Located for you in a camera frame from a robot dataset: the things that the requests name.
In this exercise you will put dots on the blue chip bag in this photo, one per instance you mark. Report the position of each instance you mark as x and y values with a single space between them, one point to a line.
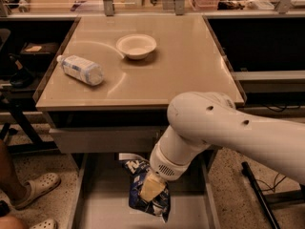
138 167

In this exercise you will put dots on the person's leg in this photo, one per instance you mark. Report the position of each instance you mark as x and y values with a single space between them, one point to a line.
9 182

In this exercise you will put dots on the grey drawer cabinet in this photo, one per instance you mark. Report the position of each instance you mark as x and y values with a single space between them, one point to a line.
136 92

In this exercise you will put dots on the person's knee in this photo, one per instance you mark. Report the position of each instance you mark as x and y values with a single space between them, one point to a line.
10 222

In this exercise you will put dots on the white clog shoe lower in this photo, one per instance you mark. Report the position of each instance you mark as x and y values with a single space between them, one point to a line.
46 224

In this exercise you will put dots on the white clog shoe upper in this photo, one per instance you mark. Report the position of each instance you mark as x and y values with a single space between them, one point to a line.
36 188

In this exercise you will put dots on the closed top drawer front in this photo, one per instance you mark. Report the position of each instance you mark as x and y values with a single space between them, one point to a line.
106 139

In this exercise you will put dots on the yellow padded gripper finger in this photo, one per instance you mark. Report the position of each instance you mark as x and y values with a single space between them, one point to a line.
152 186

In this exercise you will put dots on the clear plastic water bottle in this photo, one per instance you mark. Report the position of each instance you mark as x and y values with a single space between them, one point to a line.
81 69

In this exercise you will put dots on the white paper bowl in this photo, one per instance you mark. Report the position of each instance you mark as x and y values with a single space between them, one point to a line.
136 46

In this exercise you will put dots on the white clog shoe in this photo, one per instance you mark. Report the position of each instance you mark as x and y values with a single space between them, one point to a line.
36 188
46 224

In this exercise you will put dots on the black chair left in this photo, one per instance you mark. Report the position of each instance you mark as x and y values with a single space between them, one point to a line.
37 144

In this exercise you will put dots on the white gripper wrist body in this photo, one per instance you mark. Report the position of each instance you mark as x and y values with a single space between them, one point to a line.
166 166

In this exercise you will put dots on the open middle drawer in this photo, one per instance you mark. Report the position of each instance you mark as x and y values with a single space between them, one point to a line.
103 202

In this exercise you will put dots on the dark box on shelf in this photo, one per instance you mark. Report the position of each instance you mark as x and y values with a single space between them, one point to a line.
38 56

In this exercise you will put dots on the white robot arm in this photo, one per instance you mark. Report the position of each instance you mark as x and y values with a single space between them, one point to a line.
198 121

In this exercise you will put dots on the black stand leg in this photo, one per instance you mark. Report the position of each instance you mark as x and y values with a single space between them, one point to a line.
269 199

